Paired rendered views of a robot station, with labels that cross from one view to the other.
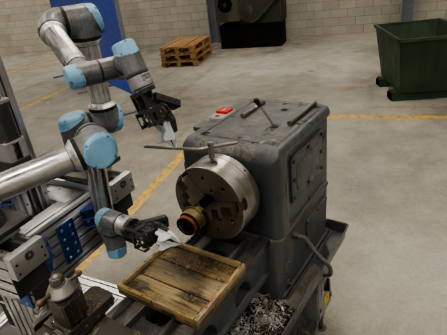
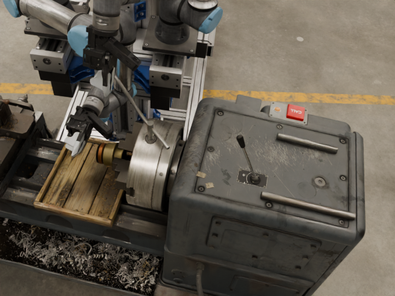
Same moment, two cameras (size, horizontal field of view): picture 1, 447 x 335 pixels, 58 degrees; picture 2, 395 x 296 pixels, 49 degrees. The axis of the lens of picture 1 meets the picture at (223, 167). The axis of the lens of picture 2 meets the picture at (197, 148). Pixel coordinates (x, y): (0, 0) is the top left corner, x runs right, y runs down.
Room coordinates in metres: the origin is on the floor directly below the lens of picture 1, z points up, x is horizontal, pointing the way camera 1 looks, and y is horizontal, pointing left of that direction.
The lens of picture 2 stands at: (1.03, -0.79, 2.35)
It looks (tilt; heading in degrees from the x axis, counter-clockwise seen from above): 52 degrees down; 59
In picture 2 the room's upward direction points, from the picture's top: 9 degrees clockwise
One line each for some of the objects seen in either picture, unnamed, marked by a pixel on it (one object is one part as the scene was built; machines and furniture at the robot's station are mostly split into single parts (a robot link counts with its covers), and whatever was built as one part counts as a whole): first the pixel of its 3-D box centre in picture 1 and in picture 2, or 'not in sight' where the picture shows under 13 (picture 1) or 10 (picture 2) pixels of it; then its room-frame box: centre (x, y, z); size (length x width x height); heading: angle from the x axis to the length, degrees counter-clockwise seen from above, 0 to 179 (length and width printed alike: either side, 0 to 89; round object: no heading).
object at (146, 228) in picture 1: (141, 232); (82, 122); (1.16, 0.31, 1.08); 0.12 x 0.09 x 0.08; 54
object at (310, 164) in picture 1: (261, 159); (263, 188); (1.68, -0.18, 1.06); 0.59 x 0.48 x 0.39; 144
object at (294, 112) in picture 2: (224, 111); (295, 113); (1.84, -0.04, 1.26); 0.06 x 0.06 x 0.02; 54
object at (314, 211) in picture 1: (268, 265); (234, 258); (1.68, -0.17, 0.43); 0.60 x 0.48 x 0.86; 144
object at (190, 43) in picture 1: (186, 50); not in sight; (9.53, 0.51, 0.22); 1.25 x 0.86 x 0.44; 162
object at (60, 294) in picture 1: (59, 287); not in sight; (0.88, 0.49, 1.13); 0.08 x 0.08 x 0.03
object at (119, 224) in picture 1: (126, 224); (92, 107); (1.22, 0.37, 1.09); 0.08 x 0.05 x 0.08; 144
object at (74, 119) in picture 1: (76, 128); (175, 0); (1.64, 0.60, 1.33); 0.13 x 0.12 x 0.14; 120
